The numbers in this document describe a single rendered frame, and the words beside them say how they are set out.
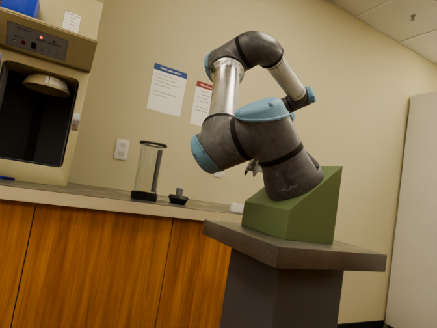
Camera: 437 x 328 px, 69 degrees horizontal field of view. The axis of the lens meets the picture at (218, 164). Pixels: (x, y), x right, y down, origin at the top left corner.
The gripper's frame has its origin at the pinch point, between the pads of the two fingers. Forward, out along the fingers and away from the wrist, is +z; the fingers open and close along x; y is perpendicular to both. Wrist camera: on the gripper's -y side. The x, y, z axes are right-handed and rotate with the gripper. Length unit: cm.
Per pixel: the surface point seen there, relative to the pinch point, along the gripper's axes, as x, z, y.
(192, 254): -17.7, 40.3, -8.9
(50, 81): 1, 12, -90
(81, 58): -4, -2, -84
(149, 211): -24, 33, -32
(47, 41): -8, 0, -95
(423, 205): 82, -71, 180
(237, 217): -16.0, 19.4, 0.0
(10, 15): -14, 1, -106
